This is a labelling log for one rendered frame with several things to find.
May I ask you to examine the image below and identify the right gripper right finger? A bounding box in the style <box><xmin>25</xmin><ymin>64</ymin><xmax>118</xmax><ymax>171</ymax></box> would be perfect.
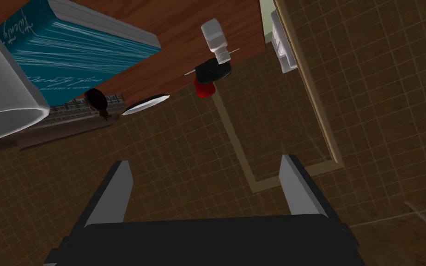
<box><xmin>278</xmin><ymin>154</ymin><xmax>342</xmax><ymax>224</ymax></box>

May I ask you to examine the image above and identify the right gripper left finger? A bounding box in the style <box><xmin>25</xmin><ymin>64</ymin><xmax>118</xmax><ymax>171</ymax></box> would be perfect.
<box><xmin>73</xmin><ymin>160</ymin><xmax>134</xmax><ymax>233</ymax></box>

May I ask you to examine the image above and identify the white plate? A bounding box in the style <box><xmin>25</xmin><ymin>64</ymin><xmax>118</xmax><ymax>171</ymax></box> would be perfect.
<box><xmin>122</xmin><ymin>94</ymin><xmax>171</xmax><ymax>116</ymax></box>

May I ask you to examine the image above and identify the grey keyboard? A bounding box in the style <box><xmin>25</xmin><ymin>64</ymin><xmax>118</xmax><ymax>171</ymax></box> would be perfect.
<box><xmin>31</xmin><ymin>94</ymin><xmax>126</xmax><ymax>128</ymax></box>

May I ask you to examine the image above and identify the black oval object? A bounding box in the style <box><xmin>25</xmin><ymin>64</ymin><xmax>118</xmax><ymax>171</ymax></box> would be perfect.
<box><xmin>86</xmin><ymin>88</ymin><xmax>111</xmax><ymax>121</ymax></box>

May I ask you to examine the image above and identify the red mug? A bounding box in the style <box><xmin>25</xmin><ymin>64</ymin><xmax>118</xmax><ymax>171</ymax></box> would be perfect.
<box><xmin>194</xmin><ymin>78</ymin><xmax>216</xmax><ymax>99</ymax></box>

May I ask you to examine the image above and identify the thin silver stick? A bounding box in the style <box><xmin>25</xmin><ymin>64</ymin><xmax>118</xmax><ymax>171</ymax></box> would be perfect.
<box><xmin>184</xmin><ymin>48</ymin><xmax>241</xmax><ymax>76</ymax></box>

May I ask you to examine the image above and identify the teal book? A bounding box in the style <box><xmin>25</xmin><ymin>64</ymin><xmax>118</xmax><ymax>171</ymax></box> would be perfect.
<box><xmin>0</xmin><ymin>0</ymin><xmax>162</xmax><ymax>108</ymax></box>

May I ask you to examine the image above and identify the black bowl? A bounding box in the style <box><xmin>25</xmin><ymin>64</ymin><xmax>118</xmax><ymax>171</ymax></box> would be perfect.
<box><xmin>194</xmin><ymin>58</ymin><xmax>232</xmax><ymax>85</ymax></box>

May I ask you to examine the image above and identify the white conical cup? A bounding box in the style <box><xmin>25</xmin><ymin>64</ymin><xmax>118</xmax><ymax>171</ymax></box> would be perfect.
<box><xmin>0</xmin><ymin>7</ymin><xmax>51</xmax><ymax>146</ymax></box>

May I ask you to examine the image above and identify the white bottle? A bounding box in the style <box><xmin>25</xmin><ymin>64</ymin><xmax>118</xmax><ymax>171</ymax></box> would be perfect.
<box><xmin>201</xmin><ymin>18</ymin><xmax>232</xmax><ymax>65</ymax></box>

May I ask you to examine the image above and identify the brown wooden table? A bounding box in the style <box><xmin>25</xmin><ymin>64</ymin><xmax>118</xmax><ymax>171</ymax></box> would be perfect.
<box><xmin>0</xmin><ymin>0</ymin><xmax>267</xmax><ymax>158</ymax></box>

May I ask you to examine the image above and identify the white wall fixture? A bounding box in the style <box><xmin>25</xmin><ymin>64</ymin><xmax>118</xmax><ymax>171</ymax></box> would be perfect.
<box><xmin>270</xmin><ymin>10</ymin><xmax>298</xmax><ymax>74</ymax></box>

